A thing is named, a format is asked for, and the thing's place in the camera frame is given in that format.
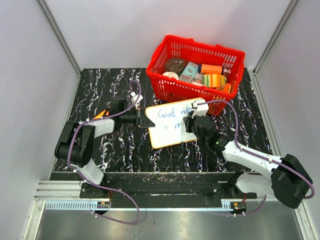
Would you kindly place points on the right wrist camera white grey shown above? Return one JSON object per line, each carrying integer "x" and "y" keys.
{"x": 200, "y": 108}

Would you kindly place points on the white board yellow frame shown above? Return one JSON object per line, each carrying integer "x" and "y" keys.
{"x": 169, "y": 125}

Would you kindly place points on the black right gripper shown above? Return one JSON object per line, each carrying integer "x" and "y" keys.
{"x": 188, "y": 121}

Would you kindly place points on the wrist camera white grey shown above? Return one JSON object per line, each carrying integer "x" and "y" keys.
{"x": 200, "y": 108}
{"x": 135, "y": 99}

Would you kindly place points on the pink white round item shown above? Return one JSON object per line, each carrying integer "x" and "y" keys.
{"x": 171, "y": 75}

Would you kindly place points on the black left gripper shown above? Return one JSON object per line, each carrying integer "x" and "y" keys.
{"x": 142, "y": 120}

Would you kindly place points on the red plastic shopping basket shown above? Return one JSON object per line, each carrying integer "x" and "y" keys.
{"x": 172, "y": 90}

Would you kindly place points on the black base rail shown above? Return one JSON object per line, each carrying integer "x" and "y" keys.
{"x": 168, "y": 190}

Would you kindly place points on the teal white small box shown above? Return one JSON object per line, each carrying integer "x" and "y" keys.
{"x": 189, "y": 72}

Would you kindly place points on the orange bottle blue cap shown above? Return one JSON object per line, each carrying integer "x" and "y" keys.
{"x": 210, "y": 69}

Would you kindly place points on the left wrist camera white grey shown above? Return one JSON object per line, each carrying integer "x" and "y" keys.
{"x": 135, "y": 99}

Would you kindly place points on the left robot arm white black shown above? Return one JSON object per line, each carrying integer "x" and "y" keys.
{"x": 76, "y": 142}

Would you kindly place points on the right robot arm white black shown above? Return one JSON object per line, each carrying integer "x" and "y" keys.
{"x": 283, "y": 178}

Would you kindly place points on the striped sponge pack in basket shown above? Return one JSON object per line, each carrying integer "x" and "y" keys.
{"x": 214, "y": 80}

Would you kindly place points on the orange green sponge pack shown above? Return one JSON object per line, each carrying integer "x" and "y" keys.
{"x": 102, "y": 114}

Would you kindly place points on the brown round chocolate item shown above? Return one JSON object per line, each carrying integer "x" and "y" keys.
{"x": 175, "y": 65}

